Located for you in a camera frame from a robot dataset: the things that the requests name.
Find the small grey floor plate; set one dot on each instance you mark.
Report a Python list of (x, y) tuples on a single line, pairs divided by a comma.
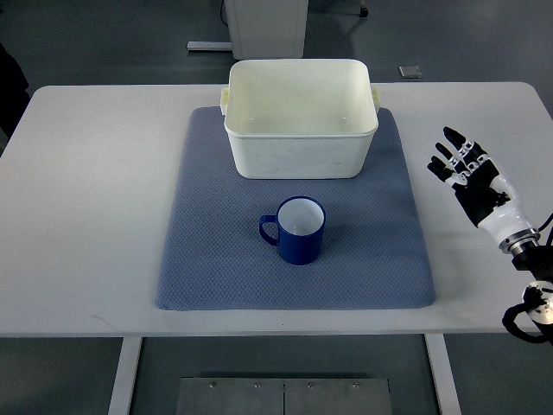
[(410, 72)]

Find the white plastic box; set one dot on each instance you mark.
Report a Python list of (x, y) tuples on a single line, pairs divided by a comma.
[(299, 118)]

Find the blue enamel mug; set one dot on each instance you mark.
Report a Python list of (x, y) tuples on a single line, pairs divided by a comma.
[(296, 229)]

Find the blue textured mat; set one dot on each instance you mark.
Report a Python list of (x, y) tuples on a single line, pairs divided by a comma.
[(373, 254)]

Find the dark object at left edge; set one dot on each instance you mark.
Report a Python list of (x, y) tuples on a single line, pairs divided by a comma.
[(14, 95)]

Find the white table left leg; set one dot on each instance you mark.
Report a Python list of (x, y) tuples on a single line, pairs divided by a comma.
[(125, 378)]

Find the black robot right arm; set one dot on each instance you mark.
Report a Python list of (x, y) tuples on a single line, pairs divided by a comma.
[(529, 255)]

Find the grey metal floor plate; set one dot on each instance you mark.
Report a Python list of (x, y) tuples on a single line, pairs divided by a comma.
[(283, 396)]

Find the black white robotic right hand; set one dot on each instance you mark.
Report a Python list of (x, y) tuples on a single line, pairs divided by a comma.
[(485, 193)]

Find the white cabinet pedestal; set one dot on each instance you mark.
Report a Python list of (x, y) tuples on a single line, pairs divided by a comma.
[(260, 30)]

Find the white table right leg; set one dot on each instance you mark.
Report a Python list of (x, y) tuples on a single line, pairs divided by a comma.
[(443, 378)]

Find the white table leg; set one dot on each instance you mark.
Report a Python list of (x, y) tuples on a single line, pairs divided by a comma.
[(125, 378), (443, 378)]

